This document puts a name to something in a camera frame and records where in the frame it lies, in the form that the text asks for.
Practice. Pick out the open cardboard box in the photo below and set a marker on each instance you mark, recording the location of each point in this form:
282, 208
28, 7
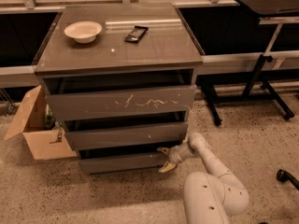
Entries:
29, 120

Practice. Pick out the white bowl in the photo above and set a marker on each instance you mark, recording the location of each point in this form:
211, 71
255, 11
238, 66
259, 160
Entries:
83, 32

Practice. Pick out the grey drawer cabinet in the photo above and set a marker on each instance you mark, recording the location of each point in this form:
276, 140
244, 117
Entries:
165, 56

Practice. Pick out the grey drawer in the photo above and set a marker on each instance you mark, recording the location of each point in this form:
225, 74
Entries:
122, 163
129, 136
109, 104

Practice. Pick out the grey bottom drawer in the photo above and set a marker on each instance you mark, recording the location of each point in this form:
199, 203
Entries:
122, 163

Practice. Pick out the grey middle drawer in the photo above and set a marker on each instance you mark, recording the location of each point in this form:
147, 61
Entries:
129, 136

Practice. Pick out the black remote control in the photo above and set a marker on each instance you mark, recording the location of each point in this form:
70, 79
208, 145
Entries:
136, 34

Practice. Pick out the green bottle in box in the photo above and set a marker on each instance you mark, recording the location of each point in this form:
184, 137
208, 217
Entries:
49, 118

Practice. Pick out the grey top drawer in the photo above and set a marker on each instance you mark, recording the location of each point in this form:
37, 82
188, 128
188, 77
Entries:
109, 104

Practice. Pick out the black chair caster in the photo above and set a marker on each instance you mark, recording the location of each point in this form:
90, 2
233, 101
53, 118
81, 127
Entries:
284, 176

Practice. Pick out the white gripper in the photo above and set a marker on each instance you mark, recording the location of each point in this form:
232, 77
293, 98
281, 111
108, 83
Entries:
176, 155

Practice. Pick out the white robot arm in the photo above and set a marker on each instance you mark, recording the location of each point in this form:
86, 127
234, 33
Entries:
210, 197

